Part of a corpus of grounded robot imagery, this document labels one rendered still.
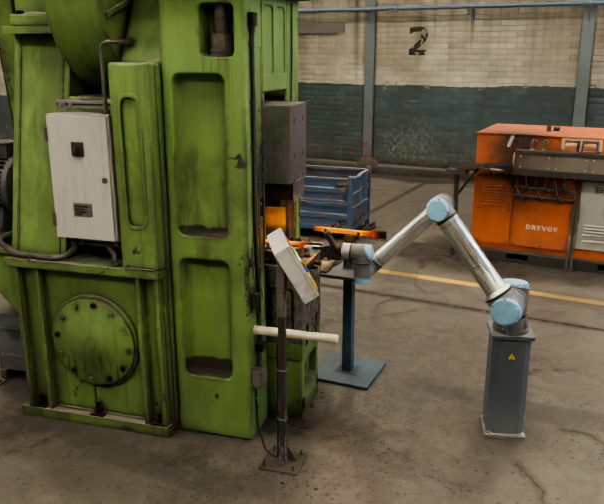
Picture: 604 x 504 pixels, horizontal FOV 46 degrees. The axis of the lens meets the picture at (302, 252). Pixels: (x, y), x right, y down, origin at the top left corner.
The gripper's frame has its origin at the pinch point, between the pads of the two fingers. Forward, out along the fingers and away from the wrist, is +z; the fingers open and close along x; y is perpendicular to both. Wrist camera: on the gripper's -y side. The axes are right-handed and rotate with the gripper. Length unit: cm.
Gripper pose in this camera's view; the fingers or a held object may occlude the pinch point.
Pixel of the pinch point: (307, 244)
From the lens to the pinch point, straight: 388.7
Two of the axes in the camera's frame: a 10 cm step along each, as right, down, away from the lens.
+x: 2.8, -2.7, 9.2
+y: 0.0, 9.6, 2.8
